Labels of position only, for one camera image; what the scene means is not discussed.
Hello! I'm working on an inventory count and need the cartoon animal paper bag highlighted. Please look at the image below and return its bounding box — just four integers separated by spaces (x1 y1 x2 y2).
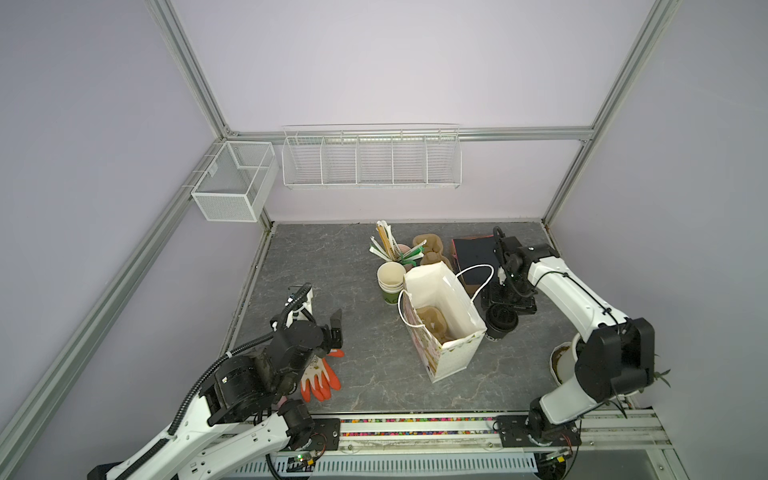
398 263 487 383

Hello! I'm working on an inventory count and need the brown pulp cup carrier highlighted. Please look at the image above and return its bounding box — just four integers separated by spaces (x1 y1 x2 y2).
412 233 453 270
416 306 451 344

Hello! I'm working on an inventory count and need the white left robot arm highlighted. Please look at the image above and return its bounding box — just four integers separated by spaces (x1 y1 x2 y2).
88 283 343 479

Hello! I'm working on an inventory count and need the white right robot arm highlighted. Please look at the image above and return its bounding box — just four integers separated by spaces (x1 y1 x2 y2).
482 227 656 446

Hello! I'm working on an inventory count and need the red white garden glove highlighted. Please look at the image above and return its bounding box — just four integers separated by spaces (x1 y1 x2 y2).
299 349 345 403

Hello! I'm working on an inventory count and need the green paper cup stack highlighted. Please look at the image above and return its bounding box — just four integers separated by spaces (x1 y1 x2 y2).
377 262 406 305

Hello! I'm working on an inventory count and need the potted green plant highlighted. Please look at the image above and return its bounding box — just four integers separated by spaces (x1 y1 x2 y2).
549 333 671 396

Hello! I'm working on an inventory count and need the green wrapped straw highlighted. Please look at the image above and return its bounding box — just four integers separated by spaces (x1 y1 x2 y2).
398 240 426 265

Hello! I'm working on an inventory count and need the white mesh box basket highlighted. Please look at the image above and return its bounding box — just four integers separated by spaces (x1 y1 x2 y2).
192 141 279 223

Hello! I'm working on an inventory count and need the white wire shelf basket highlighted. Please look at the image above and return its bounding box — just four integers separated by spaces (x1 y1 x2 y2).
281 123 463 189

